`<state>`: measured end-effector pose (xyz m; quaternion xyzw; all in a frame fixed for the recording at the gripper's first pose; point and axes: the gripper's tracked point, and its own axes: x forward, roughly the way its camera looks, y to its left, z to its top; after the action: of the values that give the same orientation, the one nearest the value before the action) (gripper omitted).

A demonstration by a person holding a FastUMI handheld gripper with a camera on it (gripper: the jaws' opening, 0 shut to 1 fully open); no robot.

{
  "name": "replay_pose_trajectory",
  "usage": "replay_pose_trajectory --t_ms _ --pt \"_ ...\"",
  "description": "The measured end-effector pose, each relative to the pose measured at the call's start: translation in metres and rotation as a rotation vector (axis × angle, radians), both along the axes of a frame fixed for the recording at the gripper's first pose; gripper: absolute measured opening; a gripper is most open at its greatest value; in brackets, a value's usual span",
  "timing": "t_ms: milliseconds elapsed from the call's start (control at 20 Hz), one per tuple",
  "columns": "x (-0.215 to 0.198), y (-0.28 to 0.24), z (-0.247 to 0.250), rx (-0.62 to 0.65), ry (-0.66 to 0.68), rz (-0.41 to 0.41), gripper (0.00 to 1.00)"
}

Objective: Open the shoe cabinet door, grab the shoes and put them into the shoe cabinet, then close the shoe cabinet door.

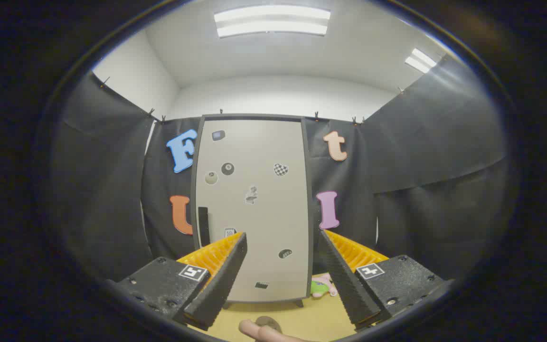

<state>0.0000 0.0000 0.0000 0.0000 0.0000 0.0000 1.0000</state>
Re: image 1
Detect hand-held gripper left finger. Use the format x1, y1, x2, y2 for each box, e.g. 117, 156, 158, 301
107, 232, 248, 332

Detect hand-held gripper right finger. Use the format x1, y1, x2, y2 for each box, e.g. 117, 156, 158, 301
319, 229, 452, 332

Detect black cabinet door handle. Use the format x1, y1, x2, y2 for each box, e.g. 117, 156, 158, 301
198, 207, 210, 247

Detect grey shoe cabinet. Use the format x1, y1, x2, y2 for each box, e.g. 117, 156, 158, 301
190, 114, 314, 308

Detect pink green plush toy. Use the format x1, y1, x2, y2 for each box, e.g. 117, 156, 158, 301
311, 273, 338, 299

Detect black backdrop cloth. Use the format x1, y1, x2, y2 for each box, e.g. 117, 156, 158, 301
50, 52, 509, 285

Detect small ceiling light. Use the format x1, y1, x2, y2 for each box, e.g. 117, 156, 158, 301
404, 47, 438, 74

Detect long ceiling light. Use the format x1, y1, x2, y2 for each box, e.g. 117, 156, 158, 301
214, 5, 331, 38

